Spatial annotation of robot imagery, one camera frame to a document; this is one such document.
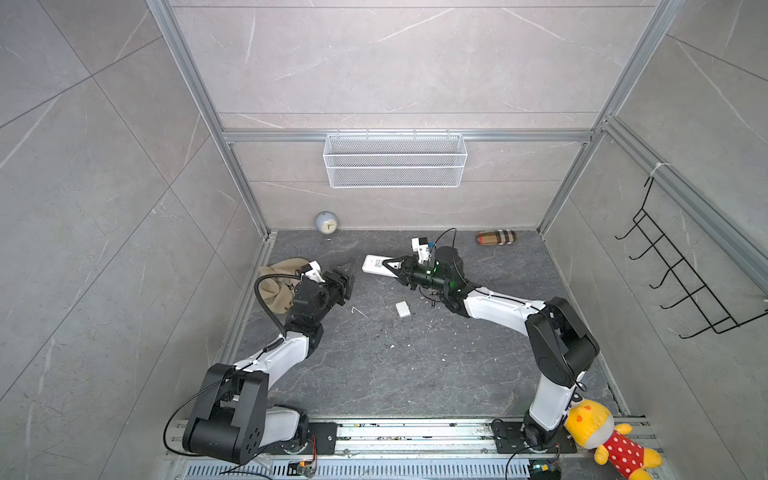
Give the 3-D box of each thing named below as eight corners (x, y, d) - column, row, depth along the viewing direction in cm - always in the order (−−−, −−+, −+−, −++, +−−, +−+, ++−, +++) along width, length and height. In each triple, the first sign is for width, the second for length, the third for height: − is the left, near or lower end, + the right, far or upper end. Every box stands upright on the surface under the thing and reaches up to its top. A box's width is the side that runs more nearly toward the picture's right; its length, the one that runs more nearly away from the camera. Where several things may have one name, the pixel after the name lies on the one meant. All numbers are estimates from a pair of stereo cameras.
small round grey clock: (317, 237, 121) (312, 221, 114) (325, 225, 125) (321, 209, 118) (332, 241, 119) (328, 225, 112) (339, 228, 124) (336, 212, 117)
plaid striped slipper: (477, 245, 117) (479, 240, 115) (474, 233, 121) (476, 229, 119) (516, 245, 117) (518, 240, 115) (512, 234, 121) (514, 229, 119)
